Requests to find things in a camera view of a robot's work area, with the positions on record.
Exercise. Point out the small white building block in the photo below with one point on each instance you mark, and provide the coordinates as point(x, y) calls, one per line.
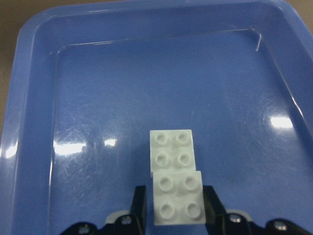
point(178, 198)

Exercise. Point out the long white building block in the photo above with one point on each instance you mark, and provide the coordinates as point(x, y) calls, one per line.
point(171, 150)

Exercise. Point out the blue plastic tray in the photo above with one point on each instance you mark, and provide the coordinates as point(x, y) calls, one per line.
point(89, 82)

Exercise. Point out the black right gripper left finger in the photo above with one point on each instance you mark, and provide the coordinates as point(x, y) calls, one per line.
point(132, 222)

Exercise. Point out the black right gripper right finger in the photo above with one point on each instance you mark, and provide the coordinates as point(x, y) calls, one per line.
point(220, 221)

